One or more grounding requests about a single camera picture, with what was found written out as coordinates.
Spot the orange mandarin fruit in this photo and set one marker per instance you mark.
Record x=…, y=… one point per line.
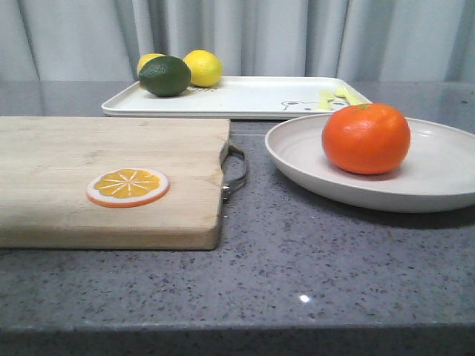
x=366, y=138

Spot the beige round plate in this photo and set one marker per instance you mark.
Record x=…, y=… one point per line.
x=436, y=175

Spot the white bear-print tray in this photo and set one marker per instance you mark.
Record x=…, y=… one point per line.
x=235, y=97

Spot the orange slice toy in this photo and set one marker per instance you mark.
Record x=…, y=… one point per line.
x=127, y=187

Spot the yellow lemon right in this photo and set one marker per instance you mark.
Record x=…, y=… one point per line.
x=206, y=69

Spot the yellow lemon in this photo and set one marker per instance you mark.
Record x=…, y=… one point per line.
x=146, y=58
x=206, y=69

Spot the yellow plastic knife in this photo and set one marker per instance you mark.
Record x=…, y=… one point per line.
x=326, y=99

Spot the green lime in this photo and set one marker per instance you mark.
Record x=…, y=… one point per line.
x=165, y=76

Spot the yellow plastic fork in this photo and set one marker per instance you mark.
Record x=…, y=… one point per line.
x=345, y=93

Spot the yellow lemon left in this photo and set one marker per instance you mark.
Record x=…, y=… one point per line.
x=146, y=58

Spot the wooden cutting board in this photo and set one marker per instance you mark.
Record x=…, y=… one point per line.
x=48, y=161

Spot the grey curtain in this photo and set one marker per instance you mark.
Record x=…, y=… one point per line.
x=379, y=41

